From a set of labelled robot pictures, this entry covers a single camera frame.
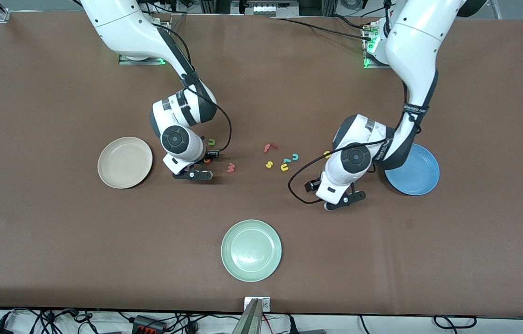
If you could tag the pale green round plate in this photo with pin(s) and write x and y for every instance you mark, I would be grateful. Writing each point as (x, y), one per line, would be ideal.
(251, 250)

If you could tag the metal table corner bracket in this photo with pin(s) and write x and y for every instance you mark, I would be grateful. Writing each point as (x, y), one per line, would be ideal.
(1, 17)

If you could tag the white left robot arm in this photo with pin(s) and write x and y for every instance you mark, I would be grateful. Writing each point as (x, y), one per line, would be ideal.
(417, 41)

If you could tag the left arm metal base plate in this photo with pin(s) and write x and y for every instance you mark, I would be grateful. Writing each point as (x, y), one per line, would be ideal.
(373, 66)

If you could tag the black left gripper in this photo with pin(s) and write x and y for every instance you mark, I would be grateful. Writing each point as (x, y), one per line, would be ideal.
(311, 186)

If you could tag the red foam letter f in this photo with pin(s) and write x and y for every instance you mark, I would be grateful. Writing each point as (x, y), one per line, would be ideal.
(268, 148)

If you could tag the beige round plate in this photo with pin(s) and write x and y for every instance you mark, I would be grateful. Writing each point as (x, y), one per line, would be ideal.
(124, 162)

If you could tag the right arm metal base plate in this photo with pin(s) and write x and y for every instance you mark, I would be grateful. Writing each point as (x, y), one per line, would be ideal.
(131, 61)

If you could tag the white power strip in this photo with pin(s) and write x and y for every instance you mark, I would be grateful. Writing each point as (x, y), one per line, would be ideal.
(266, 9)

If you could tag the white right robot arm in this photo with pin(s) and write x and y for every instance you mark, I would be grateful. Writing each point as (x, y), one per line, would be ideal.
(122, 28)

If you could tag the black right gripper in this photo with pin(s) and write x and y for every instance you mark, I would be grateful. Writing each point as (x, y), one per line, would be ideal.
(209, 157)

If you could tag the black orange power strip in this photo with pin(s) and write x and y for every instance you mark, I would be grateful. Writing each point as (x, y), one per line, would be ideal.
(148, 324)

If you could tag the blue round plate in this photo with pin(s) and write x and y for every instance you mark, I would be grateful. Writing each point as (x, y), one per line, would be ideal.
(417, 174)

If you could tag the pink foam letter w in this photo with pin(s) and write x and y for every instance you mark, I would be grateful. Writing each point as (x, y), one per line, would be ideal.
(231, 168)

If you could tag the aluminium camera mount post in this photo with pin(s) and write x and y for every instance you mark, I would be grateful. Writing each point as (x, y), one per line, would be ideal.
(252, 320)

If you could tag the aluminium rack upright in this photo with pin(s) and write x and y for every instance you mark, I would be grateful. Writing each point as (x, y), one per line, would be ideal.
(328, 7)

